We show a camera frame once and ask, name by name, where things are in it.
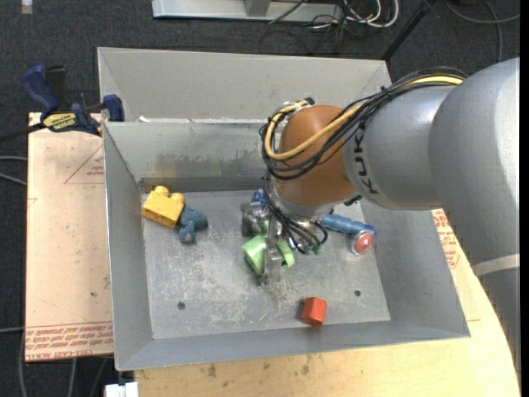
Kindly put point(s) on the grey metal bin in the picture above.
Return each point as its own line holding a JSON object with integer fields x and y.
{"x": 206, "y": 288}

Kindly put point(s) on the brown cardboard board, red print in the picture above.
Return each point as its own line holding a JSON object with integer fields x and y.
{"x": 66, "y": 238}

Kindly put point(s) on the black cylinder on white bracket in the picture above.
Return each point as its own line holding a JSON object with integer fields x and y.
{"x": 352, "y": 200}

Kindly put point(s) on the yellow toy brick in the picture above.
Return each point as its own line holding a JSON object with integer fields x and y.
{"x": 162, "y": 209}

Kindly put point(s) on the blue-grey toy animal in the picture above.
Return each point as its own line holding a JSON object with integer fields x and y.
{"x": 191, "y": 221}

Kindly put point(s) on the light green plastic cup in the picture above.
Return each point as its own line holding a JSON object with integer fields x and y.
{"x": 254, "y": 254}

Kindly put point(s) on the red-orange block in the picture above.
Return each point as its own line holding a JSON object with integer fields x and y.
{"x": 314, "y": 311}

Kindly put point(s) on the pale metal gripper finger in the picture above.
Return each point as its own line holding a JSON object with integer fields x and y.
{"x": 275, "y": 268}
{"x": 263, "y": 278}

